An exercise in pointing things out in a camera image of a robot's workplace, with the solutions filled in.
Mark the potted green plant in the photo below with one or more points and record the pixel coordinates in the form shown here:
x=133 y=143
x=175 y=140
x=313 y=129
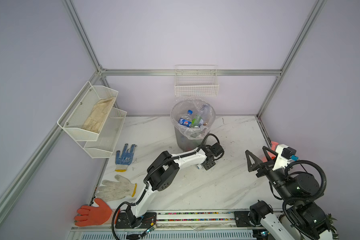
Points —
x=333 y=229

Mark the green label clear bottle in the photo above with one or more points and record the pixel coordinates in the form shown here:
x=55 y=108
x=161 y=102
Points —
x=197 y=122

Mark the beige cloth in tray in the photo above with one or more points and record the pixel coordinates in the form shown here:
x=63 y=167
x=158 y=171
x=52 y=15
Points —
x=98 y=115

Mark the white knit work glove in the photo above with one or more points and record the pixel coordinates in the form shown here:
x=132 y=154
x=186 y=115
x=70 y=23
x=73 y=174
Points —
x=116 y=190

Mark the pink plastic watering can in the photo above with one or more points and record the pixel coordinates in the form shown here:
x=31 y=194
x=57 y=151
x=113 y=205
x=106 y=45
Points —
x=273 y=148

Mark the white mesh shelf tray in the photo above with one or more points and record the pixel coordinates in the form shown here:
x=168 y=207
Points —
x=109 y=135
x=75 y=120

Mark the clear plastic bin liner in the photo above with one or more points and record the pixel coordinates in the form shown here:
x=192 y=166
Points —
x=195 y=132

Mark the grey mesh waste bin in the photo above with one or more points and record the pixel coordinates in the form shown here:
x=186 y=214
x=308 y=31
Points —
x=186 y=135

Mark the small bottle blue cap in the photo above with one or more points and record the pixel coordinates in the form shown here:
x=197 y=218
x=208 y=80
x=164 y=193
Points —
x=186 y=119

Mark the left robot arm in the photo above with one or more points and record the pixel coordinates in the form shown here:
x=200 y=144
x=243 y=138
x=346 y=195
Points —
x=162 y=172

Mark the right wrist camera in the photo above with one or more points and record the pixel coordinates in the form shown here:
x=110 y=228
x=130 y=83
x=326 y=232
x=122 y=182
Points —
x=285 y=156

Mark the white mesh upper shelf tray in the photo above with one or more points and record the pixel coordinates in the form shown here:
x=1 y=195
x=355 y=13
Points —
x=75 y=120

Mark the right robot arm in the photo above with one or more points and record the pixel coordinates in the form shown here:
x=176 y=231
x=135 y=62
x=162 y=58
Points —
x=299 y=183

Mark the tall clear bottle white cap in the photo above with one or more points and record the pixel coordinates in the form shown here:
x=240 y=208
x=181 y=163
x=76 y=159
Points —
x=204 y=112

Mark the blue dotted work glove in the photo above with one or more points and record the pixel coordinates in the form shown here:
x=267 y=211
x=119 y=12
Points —
x=124 y=158

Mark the white mesh lower shelf tray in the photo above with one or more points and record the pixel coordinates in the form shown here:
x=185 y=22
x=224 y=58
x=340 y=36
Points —
x=109 y=135

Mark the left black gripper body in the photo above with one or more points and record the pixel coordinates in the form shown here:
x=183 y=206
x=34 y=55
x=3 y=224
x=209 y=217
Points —
x=208 y=166

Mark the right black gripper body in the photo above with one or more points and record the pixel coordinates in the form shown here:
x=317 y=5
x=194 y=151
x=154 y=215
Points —
x=277 y=175

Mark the white wire wall basket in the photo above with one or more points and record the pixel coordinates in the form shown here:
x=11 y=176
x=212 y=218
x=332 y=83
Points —
x=196 y=81

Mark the red rubber glove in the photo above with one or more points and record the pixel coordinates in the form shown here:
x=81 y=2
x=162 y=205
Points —
x=93 y=216

